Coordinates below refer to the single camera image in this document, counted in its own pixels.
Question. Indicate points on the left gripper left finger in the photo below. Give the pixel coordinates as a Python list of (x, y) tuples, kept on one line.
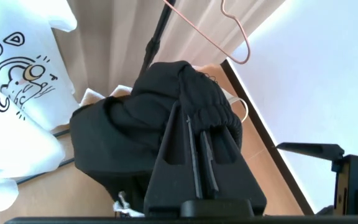
[(172, 186)]

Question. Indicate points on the pink clothes hanger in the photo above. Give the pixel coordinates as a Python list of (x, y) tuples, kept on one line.
[(245, 37)]

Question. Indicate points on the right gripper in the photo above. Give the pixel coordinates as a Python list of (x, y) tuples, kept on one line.
[(351, 186)]

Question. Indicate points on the black clothes rack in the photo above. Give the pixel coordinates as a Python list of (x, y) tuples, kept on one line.
[(154, 46)]

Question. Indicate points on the black garment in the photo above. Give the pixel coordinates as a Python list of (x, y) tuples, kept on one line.
[(120, 140)]

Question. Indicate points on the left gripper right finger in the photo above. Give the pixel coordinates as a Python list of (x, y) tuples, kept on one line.
[(232, 186)]

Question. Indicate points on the beige curtain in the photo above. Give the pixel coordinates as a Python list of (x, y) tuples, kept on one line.
[(110, 46)]

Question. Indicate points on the white garment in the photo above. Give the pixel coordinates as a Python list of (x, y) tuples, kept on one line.
[(17, 130)]

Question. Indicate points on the white laundry basket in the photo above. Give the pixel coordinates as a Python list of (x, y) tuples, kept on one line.
[(244, 104)]

